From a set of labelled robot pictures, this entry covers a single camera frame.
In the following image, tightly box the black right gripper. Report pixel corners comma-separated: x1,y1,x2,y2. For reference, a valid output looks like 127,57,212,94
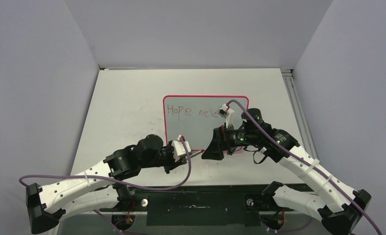
201,122,259,160

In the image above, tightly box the white whiteboard marker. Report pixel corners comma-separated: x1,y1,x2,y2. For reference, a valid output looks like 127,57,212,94
190,151,203,158

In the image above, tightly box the pink framed whiteboard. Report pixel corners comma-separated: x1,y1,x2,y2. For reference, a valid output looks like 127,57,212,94
163,95,249,150

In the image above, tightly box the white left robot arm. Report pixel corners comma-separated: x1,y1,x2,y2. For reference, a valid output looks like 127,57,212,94
25,134,192,235

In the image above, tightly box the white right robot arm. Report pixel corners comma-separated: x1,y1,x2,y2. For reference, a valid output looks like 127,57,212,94
202,106,371,235

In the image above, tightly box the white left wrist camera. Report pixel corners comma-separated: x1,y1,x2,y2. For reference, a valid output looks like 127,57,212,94
170,135,193,162

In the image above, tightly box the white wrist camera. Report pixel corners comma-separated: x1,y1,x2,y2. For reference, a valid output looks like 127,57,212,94
217,103,235,129
170,135,193,162

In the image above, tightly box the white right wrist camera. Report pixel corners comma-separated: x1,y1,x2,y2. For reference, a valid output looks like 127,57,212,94
217,103,235,129

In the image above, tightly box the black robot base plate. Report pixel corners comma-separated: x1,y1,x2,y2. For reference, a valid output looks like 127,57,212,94
101,185,283,226

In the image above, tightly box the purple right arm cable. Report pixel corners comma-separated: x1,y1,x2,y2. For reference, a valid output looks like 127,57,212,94
227,99,384,235

